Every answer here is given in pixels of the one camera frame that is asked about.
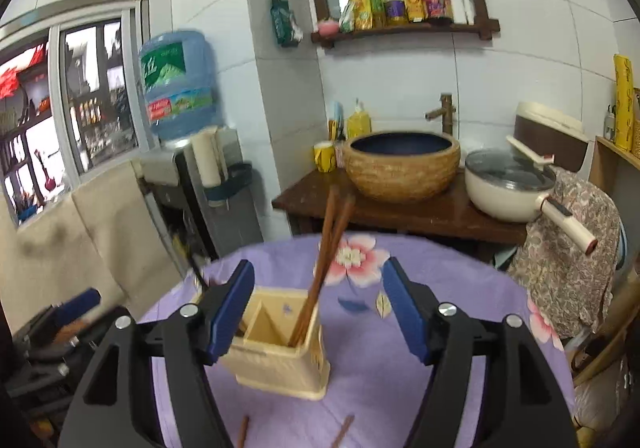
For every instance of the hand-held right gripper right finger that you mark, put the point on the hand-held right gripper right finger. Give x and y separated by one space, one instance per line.
405 308

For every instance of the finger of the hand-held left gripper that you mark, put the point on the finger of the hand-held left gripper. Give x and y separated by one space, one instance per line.
80 302

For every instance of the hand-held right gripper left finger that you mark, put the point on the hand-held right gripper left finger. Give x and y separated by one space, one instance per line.
227 313

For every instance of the cream plastic utensil holder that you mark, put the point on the cream plastic utensil holder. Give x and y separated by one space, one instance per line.
280 368

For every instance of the pile of wooden chopsticks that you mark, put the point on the pile of wooden chopsticks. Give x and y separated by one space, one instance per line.
243 433

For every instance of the beige cloth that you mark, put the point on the beige cloth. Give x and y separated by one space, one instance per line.
75 238

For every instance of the purple floral tablecloth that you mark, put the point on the purple floral tablecloth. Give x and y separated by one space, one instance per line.
360 378

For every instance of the dark wooden counter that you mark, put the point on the dark wooden counter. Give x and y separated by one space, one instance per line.
425 218

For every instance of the grey water dispenser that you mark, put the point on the grey water dispenser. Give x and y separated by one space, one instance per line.
200 218

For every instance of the woven pattern wash basin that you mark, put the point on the woven pattern wash basin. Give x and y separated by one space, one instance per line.
400 178

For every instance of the cream pan with lid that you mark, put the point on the cream pan with lid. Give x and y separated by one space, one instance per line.
500 198

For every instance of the white paper cup tube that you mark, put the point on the white paper cup tube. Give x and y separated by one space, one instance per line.
207 158

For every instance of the yellow cup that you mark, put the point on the yellow cup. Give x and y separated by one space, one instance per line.
325 158

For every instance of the floral patterned cloth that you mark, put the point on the floral patterned cloth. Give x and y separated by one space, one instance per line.
570 253

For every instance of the yellow soap bottle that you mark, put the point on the yellow soap bottle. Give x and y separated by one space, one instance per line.
358 123

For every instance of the bronze faucet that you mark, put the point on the bronze faucet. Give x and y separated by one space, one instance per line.
445 115

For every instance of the sliding window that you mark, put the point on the sliding window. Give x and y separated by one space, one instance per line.
95 103

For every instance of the white rice paddle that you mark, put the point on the white rice paddle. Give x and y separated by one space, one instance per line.
530 152

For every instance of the blue plastic basin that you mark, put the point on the blue plastic basin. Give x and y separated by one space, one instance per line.
622 243

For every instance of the brown white rice cooker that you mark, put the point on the brown white rice cooker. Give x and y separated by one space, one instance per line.
545 128

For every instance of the blue water jug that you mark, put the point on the blue water jug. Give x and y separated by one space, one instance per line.
180 88

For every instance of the wooden shelf unit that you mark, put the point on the wooden shelf unit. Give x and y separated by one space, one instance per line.
610 168

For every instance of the pink bowl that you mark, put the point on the pink bowl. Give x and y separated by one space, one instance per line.
329 27

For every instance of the yellow plastic roll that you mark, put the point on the yellow plastic roll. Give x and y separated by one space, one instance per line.
624 103

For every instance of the yellow green packet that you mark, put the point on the yellow green packet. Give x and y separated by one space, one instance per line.
357 10

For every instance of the green wall packet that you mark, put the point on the green wall packet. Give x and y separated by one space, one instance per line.
286 23

